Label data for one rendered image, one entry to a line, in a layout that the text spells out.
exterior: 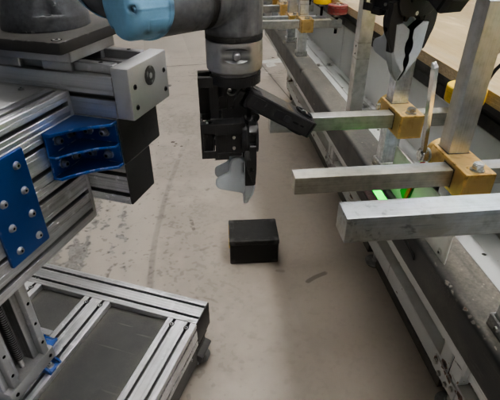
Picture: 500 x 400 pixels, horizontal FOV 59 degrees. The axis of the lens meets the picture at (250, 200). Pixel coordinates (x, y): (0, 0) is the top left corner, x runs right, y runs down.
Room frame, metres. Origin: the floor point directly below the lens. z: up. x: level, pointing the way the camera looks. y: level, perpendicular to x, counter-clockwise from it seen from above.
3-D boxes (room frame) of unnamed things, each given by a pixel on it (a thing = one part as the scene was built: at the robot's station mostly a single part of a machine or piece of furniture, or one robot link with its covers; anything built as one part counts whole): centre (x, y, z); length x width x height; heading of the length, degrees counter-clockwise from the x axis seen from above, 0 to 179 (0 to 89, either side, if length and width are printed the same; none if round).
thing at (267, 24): (1.87, -0.15, 0.83); 0.44 x 0.03 x 0.04; 96
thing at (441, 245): (0.70, -0.32, 0.75); 0.26 x 0.01 x 0.10; 6
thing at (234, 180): (0.58, 0.02, 0.86); 0.06 x 0.03 x 0.09; 96
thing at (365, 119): (0.88, -0.26, 0.84); 0.44 x 0.03 x 0.04; 96
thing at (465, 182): (0.65, -0.35, 0.85); 0.14 x 0.06 x 0.05; 6
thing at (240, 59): (0.59, 0.02, 1.05); 0.08 x 0.08 x 0.05
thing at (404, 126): (0.90, -0.32, 0.84); 0.14 x 0.06 x 0.05; 6
